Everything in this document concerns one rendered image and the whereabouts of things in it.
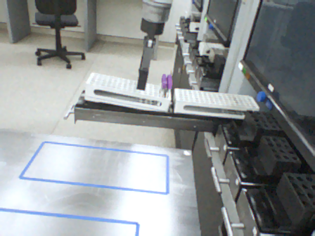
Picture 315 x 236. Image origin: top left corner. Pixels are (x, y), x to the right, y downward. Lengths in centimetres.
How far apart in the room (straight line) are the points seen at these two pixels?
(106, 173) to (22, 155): 22
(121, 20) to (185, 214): 406
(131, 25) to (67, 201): 403
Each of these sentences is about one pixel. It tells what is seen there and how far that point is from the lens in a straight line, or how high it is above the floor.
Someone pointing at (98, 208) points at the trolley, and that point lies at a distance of 63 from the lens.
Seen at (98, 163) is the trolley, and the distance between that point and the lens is 73.
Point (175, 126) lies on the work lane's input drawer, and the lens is 100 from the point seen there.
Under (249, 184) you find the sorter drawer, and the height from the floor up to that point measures 81.
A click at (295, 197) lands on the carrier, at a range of 70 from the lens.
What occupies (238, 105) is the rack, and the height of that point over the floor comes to 86.
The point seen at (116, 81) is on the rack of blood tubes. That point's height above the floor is 88.
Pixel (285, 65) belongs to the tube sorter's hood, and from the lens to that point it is 79.
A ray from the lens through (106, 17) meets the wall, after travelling 455.
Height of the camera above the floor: 130
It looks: 31 degrees down
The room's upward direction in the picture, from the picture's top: 7 degrees clockwise
